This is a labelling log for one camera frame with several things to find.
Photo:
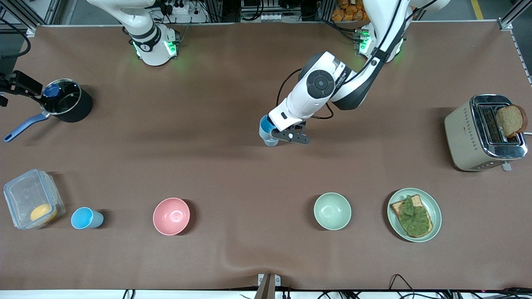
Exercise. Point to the pink bowl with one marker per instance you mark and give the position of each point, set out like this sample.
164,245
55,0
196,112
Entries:
171,216

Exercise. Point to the cream and chrome toaster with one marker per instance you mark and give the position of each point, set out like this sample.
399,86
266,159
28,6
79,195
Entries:
461,133

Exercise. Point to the pale green plate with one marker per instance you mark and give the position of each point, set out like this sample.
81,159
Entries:
435,211

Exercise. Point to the light blue plastic cup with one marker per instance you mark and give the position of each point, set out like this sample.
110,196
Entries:
265,124
83,218
270,142

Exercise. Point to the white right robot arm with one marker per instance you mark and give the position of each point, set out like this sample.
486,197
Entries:
145,37

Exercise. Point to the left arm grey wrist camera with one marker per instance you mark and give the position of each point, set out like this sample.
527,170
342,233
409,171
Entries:
297,136

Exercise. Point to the green lettuce leaf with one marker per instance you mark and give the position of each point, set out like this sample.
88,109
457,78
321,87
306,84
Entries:
415,220

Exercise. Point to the grey metal table clamp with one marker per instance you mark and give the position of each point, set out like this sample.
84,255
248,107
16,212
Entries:
269,286

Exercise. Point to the orange round food item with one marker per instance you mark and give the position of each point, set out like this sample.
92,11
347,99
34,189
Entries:
43,213

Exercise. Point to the clear plastic storage container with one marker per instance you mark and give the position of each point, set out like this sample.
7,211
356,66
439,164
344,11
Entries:
25,193

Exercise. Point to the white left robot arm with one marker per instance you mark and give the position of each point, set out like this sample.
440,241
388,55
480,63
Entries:
357,83

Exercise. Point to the brown bread slice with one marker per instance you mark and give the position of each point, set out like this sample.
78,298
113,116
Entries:
511,120

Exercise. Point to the brown table mat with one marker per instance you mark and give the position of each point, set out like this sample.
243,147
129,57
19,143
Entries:
257,187

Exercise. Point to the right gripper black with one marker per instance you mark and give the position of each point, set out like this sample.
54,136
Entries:
25,84

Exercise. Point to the toast slice under lettuce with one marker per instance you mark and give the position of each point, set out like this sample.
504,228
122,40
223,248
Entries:
397,205

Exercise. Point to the bag of orange buns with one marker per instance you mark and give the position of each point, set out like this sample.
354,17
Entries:
351,10

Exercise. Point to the glass lid with blue knob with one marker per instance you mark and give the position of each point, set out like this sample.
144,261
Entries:
62,101

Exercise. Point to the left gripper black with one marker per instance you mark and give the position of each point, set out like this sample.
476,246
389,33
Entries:
269,120

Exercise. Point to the pale green bowl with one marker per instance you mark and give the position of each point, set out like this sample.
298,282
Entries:
332,211

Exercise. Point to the aluminium frame rail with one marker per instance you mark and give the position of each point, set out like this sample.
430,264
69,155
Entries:
505,24
16,27

